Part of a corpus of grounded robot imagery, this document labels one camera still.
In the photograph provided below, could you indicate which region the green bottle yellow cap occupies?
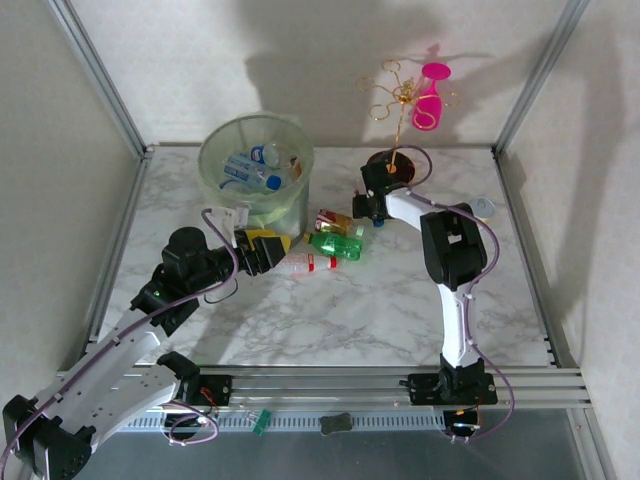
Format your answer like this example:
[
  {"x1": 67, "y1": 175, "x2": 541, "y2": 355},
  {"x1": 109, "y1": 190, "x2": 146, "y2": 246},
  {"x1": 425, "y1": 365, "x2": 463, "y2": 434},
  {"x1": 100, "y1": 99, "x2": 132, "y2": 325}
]
[{"x1": 303, "y1": 231, "x2": 365, "y2": 262}]

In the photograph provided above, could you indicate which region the clear bottle pale blue-print label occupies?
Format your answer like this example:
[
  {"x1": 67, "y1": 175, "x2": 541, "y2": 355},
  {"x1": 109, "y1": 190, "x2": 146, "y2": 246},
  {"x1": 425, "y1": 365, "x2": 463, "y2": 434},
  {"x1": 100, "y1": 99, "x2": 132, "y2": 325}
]
[{"x1": 222, "y1": 152, "x2": 284, "y2": 194}]

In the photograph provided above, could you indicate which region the clear bottle blue label white cap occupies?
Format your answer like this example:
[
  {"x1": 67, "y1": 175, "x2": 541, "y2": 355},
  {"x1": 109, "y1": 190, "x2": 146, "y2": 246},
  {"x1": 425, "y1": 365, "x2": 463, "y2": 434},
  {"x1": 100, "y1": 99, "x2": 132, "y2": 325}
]
[{"x1": 247, "y1": 141, "x2": 281, "y2": 169}]

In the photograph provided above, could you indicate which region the translucent green plastic bin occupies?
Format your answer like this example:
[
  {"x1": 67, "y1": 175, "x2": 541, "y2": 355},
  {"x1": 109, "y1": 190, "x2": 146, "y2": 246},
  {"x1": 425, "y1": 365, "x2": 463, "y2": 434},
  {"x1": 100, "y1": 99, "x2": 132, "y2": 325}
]
[{"x1": 197, "y1": 113, "x2": 316, "y2": 249}]

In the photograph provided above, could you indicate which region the pale green plastic bin liner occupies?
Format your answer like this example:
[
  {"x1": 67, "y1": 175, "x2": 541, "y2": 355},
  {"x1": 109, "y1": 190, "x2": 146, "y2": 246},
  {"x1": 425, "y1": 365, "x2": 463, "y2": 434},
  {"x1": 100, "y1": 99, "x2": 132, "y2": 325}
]
[{"x1": 197, "y1": 113, "x2": 316, "y2": 226}]

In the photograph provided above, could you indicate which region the gold glass rack black base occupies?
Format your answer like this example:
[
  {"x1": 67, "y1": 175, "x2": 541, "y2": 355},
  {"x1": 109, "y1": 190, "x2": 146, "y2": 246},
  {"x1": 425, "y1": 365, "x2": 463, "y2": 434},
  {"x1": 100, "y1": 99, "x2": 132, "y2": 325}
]
[{"x1": 357, "y1": 58, "x2": 461, "y2": 184}]

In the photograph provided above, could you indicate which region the clear bottle red label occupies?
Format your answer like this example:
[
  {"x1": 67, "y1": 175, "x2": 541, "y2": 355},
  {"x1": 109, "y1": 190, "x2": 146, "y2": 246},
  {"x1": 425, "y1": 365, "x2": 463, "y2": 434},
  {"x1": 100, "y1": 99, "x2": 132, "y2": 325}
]
[{"x1": 279, "y1": 252, "x2": 340, "y2": 277}]

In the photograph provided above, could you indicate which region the red and gold snack packet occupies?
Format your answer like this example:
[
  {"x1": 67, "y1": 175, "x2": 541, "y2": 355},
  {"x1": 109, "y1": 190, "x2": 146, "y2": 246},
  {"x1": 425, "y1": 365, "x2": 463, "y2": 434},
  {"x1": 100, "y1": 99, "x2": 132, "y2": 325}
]
[{"x1": 314, "y1": 208, "x2": 366, "y2": 240}]

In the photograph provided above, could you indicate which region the pink wine glass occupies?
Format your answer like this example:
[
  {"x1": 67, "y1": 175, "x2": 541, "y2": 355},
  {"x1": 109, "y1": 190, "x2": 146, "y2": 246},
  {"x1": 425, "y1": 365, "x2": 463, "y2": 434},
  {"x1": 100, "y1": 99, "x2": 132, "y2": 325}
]
[{"x1": 410, "y1": 62, "x2": 451, "y2": 131}]

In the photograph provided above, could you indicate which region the small dark bone-shaped object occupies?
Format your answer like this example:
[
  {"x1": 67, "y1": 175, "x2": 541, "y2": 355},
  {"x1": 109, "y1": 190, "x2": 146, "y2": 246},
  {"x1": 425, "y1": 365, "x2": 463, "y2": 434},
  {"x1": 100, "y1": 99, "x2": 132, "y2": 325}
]
[{"x1": 319, "y1": 413, "x2": 354, "y2": 436}]

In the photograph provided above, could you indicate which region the aluminium front mounting rail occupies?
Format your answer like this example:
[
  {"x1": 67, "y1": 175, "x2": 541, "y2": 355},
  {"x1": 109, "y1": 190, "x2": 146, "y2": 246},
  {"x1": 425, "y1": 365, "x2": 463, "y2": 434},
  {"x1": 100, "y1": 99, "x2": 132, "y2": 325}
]
[{"x1": 49, "y1": 367, "x2": 589, "y2": 409}]

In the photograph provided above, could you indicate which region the grey slotted cable duct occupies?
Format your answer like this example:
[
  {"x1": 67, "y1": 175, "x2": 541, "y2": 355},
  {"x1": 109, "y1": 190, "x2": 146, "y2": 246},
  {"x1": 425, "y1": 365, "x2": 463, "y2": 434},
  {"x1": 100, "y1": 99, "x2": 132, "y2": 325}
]
[{"x1": 62, "y1": 410, "x2": 446, "y2": 434}]

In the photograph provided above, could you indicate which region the aluminium frame post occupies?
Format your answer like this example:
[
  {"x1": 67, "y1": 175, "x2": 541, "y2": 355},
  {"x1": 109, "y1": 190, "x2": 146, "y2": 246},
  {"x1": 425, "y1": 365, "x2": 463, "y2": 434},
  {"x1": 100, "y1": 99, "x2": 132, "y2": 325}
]
[
  {"x1": 491, "y1": 0, "x2": 595, "y2": 157},
  {"x1": 45, "y1": 0, "x2": 154, "y2": 159}
]

